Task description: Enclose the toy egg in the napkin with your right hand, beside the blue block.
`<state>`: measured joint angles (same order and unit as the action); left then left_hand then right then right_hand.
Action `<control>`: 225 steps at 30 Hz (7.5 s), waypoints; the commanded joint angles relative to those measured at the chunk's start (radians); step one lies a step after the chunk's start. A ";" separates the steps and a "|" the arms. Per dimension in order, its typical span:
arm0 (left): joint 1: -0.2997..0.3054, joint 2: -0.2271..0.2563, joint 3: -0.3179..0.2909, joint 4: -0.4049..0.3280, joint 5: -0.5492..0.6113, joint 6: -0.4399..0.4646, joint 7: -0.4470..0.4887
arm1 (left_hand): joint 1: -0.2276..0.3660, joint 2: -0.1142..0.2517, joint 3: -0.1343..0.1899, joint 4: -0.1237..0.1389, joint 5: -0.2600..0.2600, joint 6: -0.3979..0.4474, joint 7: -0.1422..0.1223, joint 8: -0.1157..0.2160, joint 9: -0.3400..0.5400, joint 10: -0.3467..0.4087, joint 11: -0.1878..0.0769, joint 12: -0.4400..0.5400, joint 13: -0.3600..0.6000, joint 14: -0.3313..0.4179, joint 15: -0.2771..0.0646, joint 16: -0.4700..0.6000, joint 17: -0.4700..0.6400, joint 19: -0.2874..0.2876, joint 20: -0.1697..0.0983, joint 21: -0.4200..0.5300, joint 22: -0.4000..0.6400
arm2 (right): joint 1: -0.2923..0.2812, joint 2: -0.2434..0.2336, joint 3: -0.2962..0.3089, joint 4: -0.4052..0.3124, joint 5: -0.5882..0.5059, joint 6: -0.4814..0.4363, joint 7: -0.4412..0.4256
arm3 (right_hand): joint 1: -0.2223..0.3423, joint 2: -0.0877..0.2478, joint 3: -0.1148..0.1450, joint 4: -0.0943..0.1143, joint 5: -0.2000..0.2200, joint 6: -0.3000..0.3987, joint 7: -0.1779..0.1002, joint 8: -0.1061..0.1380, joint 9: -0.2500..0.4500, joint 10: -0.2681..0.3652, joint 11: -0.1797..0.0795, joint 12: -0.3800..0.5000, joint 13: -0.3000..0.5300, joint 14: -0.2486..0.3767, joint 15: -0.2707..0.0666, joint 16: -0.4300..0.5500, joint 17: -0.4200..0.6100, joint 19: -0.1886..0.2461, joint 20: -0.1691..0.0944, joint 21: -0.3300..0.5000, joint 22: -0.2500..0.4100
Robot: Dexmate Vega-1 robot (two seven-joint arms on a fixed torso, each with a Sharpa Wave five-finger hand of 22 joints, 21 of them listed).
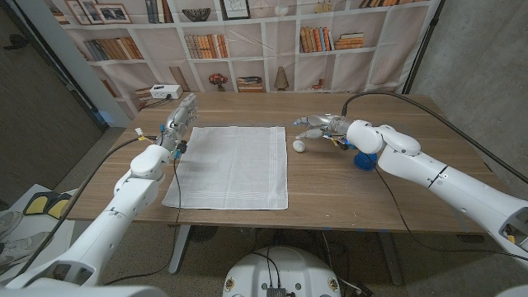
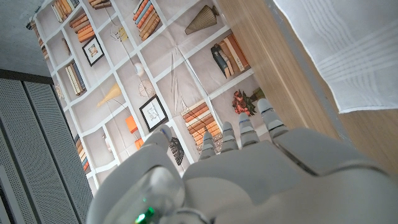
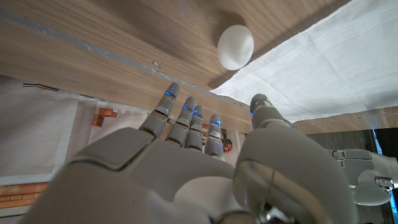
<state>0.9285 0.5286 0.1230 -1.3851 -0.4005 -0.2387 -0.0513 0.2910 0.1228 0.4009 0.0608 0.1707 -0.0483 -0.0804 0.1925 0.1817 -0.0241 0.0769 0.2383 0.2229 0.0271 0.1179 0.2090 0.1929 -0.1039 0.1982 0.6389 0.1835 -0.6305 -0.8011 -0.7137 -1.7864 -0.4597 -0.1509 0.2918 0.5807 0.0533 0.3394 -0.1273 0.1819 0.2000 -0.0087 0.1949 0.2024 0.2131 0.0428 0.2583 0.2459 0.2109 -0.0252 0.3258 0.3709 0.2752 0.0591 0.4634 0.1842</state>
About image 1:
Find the black door handle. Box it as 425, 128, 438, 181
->
2, 33, 29, 51

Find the white cloth napkin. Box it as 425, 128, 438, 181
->
161, 125, 289, 210

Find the printed bookshelf backdrop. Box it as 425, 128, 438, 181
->
43, 0, 445, 120

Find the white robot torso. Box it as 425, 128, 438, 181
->
222, 246, 342, 297

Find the black power strip cord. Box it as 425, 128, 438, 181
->
144, 95, 172, 109

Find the yellow and black floor pad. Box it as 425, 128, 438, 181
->
23, 191, 72, 219

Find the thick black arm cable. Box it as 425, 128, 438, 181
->
16, 135, 160, 277
341, 91, 528, 185

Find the thin black left wrist cable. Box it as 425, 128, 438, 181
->
102, 152, 185, 286

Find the white floor mat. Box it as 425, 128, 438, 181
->
0, 183, 79, 285

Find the black backdrop stand pole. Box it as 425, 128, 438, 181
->
402, 0, 446, 95

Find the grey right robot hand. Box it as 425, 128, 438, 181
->
293, 114, 351, 144

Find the white power strip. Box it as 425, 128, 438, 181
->
149, 84, 184, 100

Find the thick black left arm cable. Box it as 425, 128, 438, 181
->
16, 135, 160, 277

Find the grey metal table leg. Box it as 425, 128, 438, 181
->
377, 231, 404, 286
168, 224, 191, 276

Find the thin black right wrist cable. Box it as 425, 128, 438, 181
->
373, 158, 528, 262

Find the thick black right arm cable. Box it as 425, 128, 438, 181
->
341, 91, 528, 185

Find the blue round block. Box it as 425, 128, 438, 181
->
353, 150, 379, 172

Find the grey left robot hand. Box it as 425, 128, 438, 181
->
158, 92, 199, 152

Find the grey sneaker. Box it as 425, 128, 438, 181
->
0, 231, 53, 267
0, 210, 24, 240

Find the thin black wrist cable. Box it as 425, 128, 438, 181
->
373, 158, 528, 262
102, 152, 185, 286

